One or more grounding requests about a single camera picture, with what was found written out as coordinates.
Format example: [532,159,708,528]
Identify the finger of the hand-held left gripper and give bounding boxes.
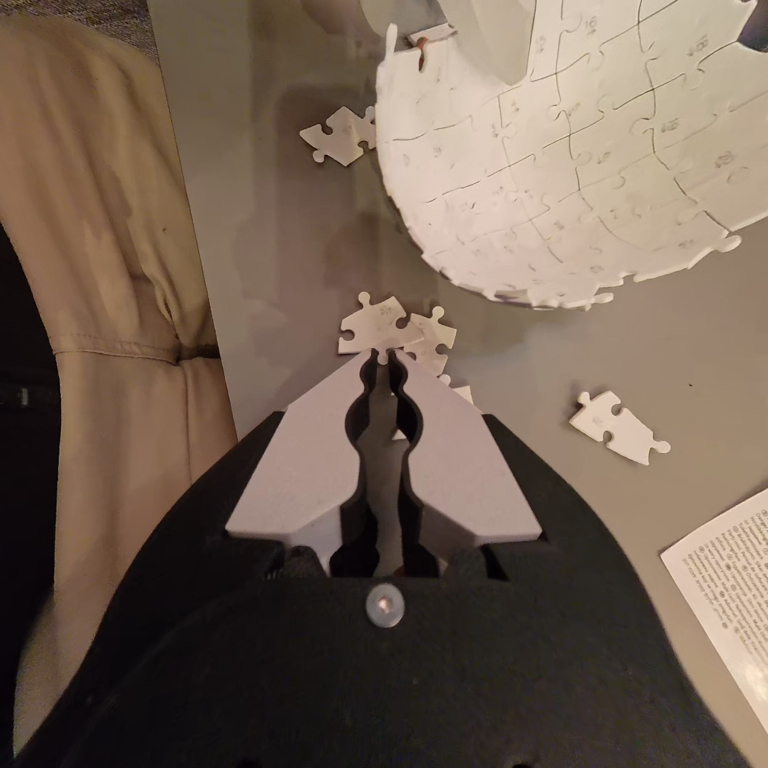
[443,0,539,89]

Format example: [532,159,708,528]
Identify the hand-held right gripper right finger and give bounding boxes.
[387,350,544,577]

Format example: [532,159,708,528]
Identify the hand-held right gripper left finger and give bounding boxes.
[225,351,380,577]

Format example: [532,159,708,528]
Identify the partly built white puzzle ball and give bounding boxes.
[375,0,768,313]

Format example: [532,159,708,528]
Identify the single curved puzzle piece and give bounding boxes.
[402,305,458,377]
[438,374,476,407]
[337,292,416,368]
[298,106,380,167]

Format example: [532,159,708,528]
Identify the two joined white puzzle pieces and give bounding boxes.
[568,389,672,467]

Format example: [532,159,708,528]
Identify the folded paper instruction leaflet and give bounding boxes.
[659,488,768,738]

